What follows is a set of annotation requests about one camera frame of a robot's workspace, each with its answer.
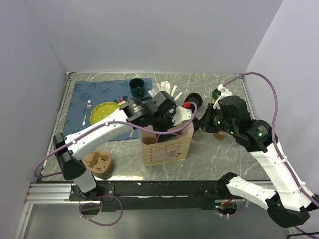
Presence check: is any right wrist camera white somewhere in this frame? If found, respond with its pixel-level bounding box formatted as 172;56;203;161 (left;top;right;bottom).
213;84;233;109

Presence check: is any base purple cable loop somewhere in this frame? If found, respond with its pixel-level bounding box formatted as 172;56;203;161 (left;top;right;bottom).
79;194;124;227

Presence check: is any yellow dotted plate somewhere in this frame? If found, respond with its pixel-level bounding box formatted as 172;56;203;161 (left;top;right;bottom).
89;102;120;125

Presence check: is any pink paper gift bag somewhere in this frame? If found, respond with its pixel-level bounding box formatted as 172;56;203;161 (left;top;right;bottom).
139;123;194;166

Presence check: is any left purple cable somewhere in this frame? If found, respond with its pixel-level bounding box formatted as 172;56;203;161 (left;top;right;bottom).
33;101;198;178

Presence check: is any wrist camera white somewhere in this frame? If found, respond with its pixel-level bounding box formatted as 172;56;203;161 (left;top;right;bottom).
213;84;233;109
172;106;193;126

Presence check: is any blue alphabet placemat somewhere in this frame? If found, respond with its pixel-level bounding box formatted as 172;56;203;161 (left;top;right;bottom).
62;78;154;142

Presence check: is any stack of paper cups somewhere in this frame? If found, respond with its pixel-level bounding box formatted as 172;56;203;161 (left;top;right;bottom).
213;131;228;140

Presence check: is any dark teal mug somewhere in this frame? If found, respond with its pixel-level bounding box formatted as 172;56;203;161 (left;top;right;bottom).
129;78;145;98

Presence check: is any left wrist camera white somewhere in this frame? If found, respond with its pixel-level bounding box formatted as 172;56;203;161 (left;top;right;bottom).
172;106;193;126

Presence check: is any green inside ceramic mug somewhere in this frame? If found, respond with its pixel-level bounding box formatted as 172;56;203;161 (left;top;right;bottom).
212;89;221;100

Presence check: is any silver fork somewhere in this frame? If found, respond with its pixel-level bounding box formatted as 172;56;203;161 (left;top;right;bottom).
82;100;92;126

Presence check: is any stack of black lids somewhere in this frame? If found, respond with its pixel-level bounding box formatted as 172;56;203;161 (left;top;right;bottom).
185;93;203;108

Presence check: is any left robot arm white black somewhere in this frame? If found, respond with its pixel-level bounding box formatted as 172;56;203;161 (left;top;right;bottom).
53;91;178;200

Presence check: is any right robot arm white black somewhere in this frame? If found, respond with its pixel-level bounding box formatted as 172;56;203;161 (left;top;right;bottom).
198;96;319;228

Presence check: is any brown cardboard cup carrier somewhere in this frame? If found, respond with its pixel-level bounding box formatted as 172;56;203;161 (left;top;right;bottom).
82;150;112;175

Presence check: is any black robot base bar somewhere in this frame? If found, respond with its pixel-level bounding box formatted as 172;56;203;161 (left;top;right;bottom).
69;180;231;212

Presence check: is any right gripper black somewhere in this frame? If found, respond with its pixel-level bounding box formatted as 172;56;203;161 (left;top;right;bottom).
196;103;237;135

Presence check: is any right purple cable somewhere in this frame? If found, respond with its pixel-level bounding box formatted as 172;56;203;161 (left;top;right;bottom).
223;72;319;235

